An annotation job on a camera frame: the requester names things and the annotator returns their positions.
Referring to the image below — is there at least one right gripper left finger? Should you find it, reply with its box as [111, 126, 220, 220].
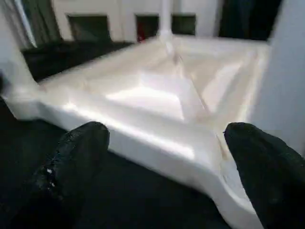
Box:
[0, 121, 111, 229]

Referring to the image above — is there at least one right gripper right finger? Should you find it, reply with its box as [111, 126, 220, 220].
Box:
[223, 122, 305, 229]

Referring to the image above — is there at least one white plastic table top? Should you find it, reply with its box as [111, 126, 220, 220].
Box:
[7, 35, 272, 229]

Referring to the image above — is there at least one grey curtain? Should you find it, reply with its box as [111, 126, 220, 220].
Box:
[14, 0, 62, 47]

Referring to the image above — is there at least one black backdrop cloth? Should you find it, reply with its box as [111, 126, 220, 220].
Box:
[218, 0, 283, 41]

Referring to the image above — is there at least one white glass-door cabinet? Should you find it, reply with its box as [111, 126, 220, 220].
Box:
[51, 0, 221, 42]

